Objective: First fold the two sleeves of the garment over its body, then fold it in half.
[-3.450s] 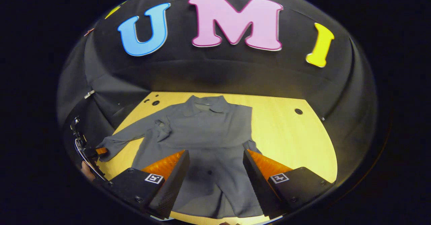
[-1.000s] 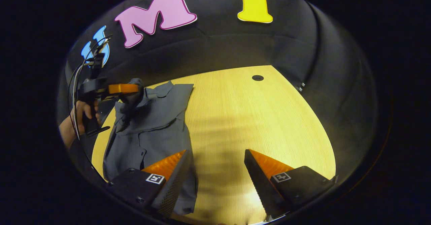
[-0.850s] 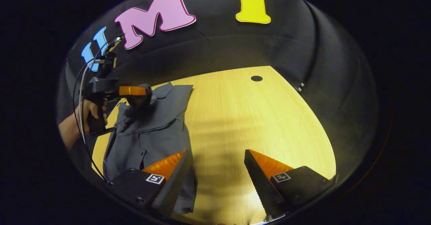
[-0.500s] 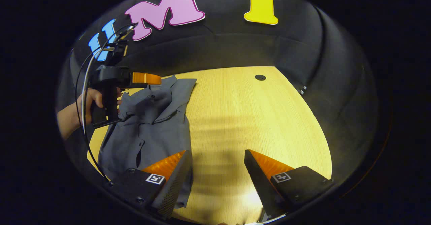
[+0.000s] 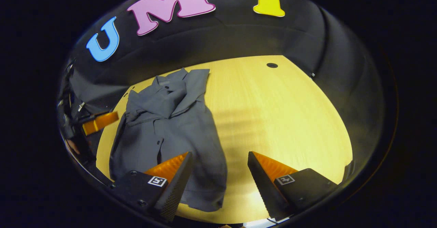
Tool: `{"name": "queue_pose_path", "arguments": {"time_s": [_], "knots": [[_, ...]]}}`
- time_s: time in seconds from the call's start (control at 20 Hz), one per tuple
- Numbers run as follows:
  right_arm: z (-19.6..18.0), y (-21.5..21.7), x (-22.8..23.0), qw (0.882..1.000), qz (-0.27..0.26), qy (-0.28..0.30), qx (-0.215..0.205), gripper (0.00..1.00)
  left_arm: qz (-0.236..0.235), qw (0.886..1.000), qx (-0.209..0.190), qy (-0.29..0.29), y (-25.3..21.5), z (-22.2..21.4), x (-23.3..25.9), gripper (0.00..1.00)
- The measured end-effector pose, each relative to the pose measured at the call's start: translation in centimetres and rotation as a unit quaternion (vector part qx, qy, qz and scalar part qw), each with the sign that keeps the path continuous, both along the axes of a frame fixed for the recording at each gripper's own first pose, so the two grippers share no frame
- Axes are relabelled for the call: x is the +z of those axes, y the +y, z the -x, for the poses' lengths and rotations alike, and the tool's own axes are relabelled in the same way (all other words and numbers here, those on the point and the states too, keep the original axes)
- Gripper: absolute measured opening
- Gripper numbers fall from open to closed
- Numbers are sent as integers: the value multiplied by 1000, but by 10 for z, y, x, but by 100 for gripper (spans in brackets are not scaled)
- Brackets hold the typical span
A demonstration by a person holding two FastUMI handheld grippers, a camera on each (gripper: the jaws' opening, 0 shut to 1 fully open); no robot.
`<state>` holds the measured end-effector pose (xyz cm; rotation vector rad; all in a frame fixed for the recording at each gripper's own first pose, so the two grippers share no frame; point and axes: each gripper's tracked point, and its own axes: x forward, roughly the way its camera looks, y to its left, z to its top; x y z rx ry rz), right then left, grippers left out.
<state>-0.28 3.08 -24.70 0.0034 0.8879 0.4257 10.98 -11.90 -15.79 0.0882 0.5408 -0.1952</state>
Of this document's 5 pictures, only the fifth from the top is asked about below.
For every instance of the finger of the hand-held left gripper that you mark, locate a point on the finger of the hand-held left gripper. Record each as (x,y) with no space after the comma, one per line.
(100,122)

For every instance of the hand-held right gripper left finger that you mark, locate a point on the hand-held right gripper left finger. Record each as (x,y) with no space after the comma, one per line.
(174,190)

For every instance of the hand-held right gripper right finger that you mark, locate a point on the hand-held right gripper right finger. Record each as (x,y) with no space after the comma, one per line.
(266,190)

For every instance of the grey button shirt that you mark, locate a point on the grey button shirt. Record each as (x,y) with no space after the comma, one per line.
(184,136)

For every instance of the black backdrop cloth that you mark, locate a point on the black backdrop cloth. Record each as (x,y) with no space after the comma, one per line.
(239,37)

